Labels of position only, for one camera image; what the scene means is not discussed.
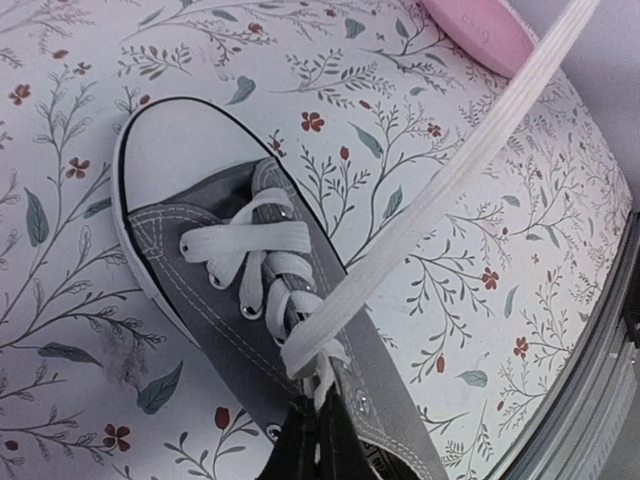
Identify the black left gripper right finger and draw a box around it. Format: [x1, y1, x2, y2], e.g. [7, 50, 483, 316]
[318, 386, 375, 480]

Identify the grey canvas sneaker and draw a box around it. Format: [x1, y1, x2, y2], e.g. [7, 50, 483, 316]
[113, 97, 446, 479]

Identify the pink plate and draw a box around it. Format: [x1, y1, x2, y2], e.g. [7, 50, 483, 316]
[422, 0, 534, 79]

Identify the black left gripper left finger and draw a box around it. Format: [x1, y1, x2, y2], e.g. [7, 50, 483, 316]
[257, 397, 318, 480]

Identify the white shoelace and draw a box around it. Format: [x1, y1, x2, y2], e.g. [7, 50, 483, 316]
[178, 0, 604, 416]

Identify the floral table mat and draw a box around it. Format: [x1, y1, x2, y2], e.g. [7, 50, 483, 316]
[1, 1, 632, 479]

